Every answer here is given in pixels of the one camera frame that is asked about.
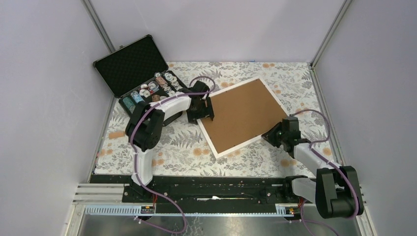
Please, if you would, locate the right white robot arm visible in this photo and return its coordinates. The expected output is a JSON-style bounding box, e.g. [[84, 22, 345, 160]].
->
[[262, 117, 364, 219]]

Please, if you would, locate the white picture frame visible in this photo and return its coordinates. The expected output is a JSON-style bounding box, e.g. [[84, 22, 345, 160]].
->
[[197, 76, 290, 159]]

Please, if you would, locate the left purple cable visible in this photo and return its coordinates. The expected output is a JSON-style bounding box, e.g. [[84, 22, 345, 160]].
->
[[129, 76, 216, 235]]

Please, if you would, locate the brown cardboard backing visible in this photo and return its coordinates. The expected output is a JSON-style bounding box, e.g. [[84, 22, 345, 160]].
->
[[201, 79, 287, 154]]

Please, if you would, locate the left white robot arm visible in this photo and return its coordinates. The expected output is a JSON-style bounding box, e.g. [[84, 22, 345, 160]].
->
[[125, 76, 215, 202]]

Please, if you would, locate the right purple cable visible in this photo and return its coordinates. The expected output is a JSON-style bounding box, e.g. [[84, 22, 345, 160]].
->
[[290, 109, 360, 236]]

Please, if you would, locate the floral tablecloth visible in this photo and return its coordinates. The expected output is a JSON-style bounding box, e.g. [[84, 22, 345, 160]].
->
[[93, 61, 333, 177]]

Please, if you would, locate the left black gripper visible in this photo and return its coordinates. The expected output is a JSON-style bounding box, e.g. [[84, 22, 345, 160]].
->
[[188, 97, 214, 125]]

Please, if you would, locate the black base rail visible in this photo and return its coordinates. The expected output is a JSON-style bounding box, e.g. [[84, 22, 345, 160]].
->
[[122, 175, 315, 216]]

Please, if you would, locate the purple cable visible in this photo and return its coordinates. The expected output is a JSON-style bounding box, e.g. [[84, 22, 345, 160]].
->
[[290, 109, 360, 236], [129, 76, 216, 235]]

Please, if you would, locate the brown tape piece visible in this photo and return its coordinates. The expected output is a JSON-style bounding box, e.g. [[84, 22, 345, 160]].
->
[[108, 131, 125, 140]]

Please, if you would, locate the black poker chip case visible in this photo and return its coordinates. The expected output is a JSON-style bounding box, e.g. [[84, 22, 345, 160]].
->
[[93, 34, 189, 117]]

